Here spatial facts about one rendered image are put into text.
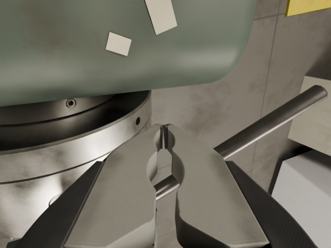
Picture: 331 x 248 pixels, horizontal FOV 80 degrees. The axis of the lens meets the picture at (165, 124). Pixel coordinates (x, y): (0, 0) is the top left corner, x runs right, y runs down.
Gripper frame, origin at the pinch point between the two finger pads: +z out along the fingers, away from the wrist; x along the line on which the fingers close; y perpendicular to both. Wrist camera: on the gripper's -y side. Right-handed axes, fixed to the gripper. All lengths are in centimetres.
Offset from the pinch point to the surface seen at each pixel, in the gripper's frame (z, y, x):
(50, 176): 3.9, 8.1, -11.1
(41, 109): 8.3, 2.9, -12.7
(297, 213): 150, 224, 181
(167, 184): 0.1, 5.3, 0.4
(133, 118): 10.8, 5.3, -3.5
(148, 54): 5.5, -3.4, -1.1
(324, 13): 189, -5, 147
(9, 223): 2.6, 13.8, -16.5
